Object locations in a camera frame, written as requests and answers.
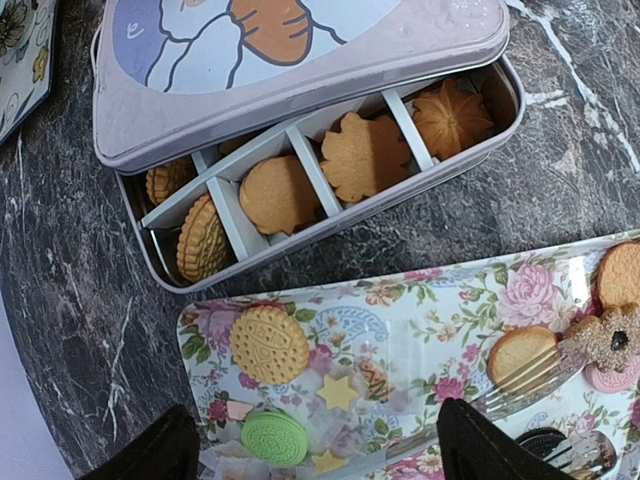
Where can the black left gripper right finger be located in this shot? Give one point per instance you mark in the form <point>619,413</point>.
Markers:
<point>471,447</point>

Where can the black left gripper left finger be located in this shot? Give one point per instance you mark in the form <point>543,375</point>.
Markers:
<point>167,449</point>

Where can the metal tongs white handle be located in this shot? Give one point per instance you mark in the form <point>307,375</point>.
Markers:
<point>532,382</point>

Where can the round sandwich biscuit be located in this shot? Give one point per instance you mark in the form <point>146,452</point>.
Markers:
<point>203,248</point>

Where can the clear box lid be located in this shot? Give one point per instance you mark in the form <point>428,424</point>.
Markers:
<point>172,77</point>

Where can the black chocolate sandwich cookie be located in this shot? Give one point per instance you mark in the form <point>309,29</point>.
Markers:
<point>541,442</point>

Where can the green round cookie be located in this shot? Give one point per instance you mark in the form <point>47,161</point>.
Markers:
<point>276,438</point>

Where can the floral cookie tray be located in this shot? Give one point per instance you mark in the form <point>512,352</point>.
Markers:
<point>384,351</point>

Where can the round biscuit tray top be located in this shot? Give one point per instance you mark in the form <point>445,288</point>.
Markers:
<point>269,346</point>

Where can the pink round cookie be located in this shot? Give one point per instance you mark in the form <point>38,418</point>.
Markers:
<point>613,382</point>

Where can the brown flower cookie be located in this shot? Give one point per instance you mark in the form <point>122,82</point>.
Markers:
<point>611,340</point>

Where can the compartment cookie box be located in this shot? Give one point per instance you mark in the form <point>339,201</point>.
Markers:
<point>311,176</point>

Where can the swirl butter cookie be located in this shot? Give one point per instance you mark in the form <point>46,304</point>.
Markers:
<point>450,120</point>

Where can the floral square coaster plate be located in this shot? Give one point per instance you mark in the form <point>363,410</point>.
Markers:
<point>27,45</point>

